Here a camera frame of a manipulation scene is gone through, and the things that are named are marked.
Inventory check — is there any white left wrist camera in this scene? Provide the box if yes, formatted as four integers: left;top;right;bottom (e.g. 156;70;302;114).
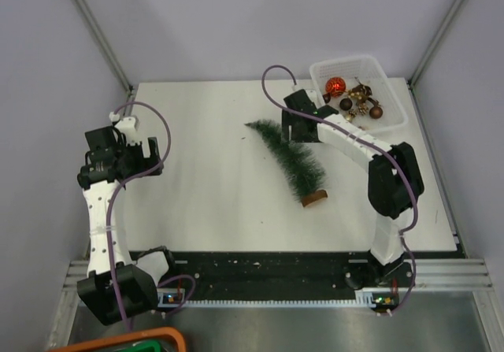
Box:
109;112;141;146

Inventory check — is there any red glitter bauble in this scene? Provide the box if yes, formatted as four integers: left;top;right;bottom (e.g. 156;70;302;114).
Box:
325;76;347;98

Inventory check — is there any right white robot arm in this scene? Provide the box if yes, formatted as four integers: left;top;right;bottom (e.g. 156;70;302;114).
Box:
281;89;424;286

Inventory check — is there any small green christmas tree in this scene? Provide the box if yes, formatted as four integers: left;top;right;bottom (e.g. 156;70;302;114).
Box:
246;119;328;208

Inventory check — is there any brown bauble left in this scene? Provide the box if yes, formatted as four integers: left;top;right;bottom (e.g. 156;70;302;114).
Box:
339;98;354;111

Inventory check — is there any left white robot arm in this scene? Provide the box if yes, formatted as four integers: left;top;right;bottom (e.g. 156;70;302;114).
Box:
77;117;179;325

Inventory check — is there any white plastic basket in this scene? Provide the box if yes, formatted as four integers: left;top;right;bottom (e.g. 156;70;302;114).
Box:
309;55;409;135

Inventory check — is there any brown bauble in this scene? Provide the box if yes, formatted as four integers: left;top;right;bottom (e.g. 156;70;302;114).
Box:
339;98;354;111
369;106;384;120

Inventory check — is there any brown bauble right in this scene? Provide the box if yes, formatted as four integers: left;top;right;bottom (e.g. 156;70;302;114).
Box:
369;106;384;120

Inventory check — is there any orange bin rim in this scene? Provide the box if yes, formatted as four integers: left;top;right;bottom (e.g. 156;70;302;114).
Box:
51;327;187;352

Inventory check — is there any brown ribbon bow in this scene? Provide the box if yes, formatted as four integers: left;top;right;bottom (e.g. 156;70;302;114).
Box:
347;83;372;103

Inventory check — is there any green bin lid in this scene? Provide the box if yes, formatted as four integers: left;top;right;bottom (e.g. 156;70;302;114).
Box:
123;339;172;352

